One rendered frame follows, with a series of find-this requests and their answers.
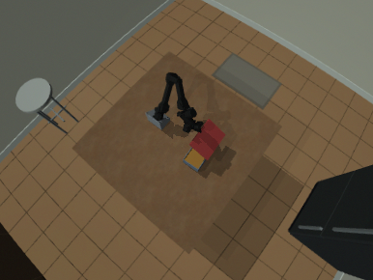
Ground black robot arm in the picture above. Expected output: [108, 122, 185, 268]
[153, 72, 197, 133]

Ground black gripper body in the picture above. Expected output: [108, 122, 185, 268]
[184, 118, 204, 130]

